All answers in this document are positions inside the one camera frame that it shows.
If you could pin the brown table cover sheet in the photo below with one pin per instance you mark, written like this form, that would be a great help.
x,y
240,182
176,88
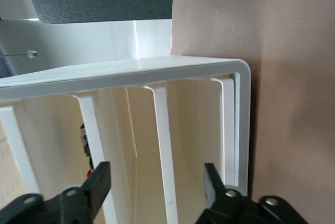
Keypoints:
x,y
288,77

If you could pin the small blue red electrical part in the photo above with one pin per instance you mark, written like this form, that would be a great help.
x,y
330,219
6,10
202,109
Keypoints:
x,y
85,145

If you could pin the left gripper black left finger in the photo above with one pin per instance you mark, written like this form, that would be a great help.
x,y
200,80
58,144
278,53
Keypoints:
x,y
65,208

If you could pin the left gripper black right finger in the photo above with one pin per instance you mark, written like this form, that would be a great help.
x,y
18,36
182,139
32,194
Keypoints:
x,y
230,211

